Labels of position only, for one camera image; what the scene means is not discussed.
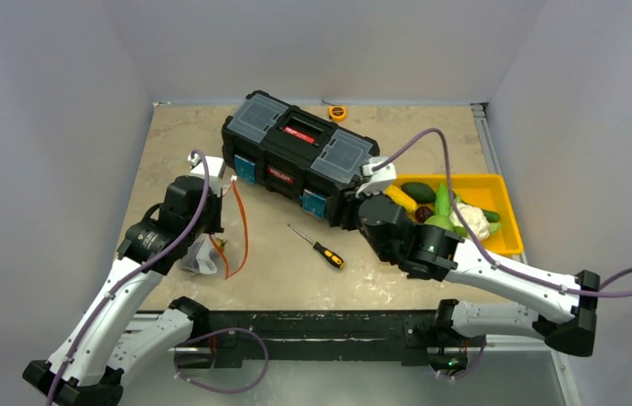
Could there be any yellow corn cob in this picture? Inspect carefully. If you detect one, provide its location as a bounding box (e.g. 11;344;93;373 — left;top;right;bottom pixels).
385;185;419;213

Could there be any clear orange zip top bag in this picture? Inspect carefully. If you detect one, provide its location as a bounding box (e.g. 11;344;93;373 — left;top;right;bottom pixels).
177;175;250;280

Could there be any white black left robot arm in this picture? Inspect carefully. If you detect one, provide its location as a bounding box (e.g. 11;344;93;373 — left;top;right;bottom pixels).
22;174;222;405

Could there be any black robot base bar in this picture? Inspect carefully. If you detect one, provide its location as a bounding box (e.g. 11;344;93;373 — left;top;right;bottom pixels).
172;297;487;371

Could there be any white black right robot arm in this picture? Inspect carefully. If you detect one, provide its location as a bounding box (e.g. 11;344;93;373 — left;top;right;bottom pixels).
354;195;601;357

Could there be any dark red plum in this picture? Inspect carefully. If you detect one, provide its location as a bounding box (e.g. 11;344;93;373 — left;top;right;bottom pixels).
414;206;435;223

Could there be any dark green avocado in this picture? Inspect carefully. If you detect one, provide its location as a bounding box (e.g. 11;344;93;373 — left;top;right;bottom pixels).
400;182;437;205

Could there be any black yellow screwdriver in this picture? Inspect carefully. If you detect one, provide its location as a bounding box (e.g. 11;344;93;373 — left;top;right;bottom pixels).
288;224;345;269

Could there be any green round cabbage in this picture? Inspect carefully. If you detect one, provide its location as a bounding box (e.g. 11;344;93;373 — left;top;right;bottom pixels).
424;215;454;231

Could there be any black plastic toolbox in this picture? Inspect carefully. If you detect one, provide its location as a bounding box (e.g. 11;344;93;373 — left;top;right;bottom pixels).
221;91;380;230

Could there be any yellow tape measure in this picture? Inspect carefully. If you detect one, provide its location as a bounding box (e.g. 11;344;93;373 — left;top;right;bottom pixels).
321;100;348;123

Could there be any white cauliflower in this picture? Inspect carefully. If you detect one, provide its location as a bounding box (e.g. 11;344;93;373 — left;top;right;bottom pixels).
449;203;491;241

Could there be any yellow plastic tray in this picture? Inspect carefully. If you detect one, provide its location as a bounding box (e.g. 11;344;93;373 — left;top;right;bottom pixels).
391;173;525;258

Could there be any green cucumber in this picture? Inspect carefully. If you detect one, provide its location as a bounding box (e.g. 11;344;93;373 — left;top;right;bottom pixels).
481;209;501;223

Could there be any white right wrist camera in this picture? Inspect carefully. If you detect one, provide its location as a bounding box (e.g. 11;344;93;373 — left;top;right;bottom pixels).
355;156;397;197

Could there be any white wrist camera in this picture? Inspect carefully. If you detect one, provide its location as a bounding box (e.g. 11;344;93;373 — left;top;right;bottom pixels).
187;154;226;196
355;156;397;197

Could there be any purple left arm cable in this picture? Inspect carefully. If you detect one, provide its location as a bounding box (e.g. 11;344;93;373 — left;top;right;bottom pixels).
44;149;213;406

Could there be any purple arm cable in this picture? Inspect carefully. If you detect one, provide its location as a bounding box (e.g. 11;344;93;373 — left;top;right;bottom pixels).
371;128;632;299
44;149;213;406

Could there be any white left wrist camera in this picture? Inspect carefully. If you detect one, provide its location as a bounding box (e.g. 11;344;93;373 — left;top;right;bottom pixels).
187;154;226;196

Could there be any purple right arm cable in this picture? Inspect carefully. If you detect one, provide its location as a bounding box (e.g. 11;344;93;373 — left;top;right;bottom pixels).
371;128;632;299

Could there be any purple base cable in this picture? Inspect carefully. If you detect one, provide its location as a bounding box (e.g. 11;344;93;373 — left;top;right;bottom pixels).
173;327;270;395

